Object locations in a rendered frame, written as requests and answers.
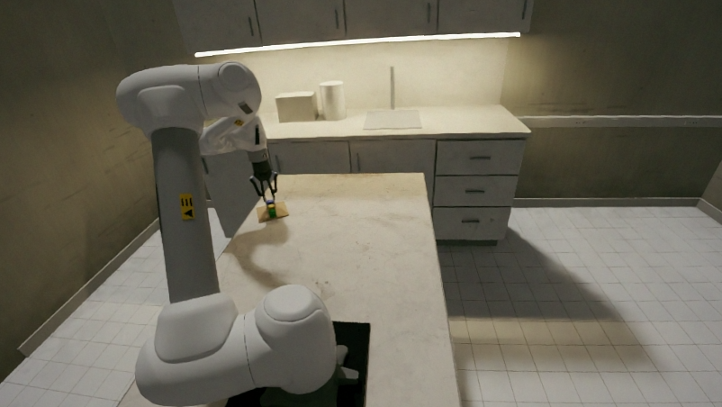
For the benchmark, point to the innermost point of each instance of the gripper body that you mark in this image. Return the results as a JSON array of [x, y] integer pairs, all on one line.
[[262, 167]]

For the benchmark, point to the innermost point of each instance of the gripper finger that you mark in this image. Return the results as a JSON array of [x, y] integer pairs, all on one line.
[[275, 183], [252, 180]]

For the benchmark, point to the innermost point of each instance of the tan flat mat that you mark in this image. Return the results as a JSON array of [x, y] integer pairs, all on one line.
[[263, 214]]

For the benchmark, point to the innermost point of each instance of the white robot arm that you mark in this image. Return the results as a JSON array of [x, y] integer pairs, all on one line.
[[203, 351]]

